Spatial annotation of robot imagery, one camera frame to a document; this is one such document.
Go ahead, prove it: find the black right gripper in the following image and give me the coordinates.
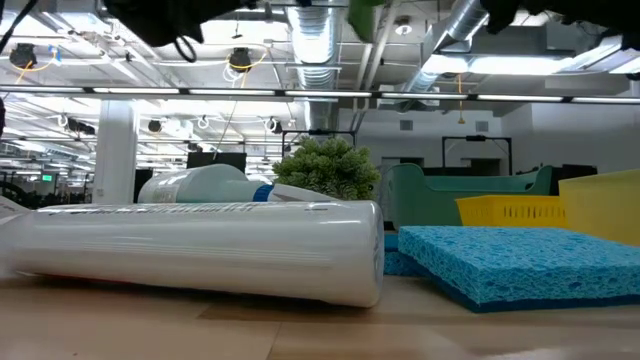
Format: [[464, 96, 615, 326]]
[[479, 0, 640, 51]]

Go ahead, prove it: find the green cloth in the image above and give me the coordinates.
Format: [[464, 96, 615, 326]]
[[347, 0, 387, 44]]

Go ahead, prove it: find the small yellow slotted basket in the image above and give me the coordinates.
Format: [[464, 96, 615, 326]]
[[455, 194, 569, 230]]

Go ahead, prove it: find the teal liquid spray bottle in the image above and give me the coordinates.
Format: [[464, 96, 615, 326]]
[[137, 163, 337, 204]]

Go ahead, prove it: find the white cylindrical bottle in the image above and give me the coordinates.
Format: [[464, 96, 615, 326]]
[[0, 199, 385, 309]]

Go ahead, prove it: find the black equipment box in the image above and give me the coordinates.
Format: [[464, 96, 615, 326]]
[[549, 163, 599, 197]]

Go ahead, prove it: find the teal plastic bin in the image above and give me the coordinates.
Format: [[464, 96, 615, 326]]
[[385, 162, 555, 232]]

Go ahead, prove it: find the translucent yellow bin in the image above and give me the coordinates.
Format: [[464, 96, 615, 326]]
[[557, 168, 640, 248]]

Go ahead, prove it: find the green artificial potted plant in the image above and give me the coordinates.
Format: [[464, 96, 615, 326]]
[[272, 135, 382, 202]]

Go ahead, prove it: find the black monitor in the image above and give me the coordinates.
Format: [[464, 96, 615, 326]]
[[185, 151, 248, 174]]

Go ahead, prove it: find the LED light bar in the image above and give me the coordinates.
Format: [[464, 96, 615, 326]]
[[0, 84, 640, 105]]

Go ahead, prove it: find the black tall cabinet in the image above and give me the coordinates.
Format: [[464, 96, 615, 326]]
[[133, 168, 154, 204]]

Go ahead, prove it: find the white pillar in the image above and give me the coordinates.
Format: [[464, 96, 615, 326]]
[[91, 99, 139, 205]]

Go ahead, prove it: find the slanted silver duct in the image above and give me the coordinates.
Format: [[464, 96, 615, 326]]
[[399, 0, 494, 96]]

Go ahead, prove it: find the hanging yellow power cord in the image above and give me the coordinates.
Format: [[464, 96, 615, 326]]
[[455, 73, 467, 126]]

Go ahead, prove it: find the black stand frame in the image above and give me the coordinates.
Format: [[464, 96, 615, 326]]
[[441, 135, 513, 176], [280, 128, 358, 159]]

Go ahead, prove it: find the large silver spiral duct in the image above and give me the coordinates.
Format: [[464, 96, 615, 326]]
[[286, 0, 342, 132]]

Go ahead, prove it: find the black ceiling cable reel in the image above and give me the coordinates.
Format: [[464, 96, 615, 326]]
[[228, 46, 254, 74], [8, 42, 38, 70]]

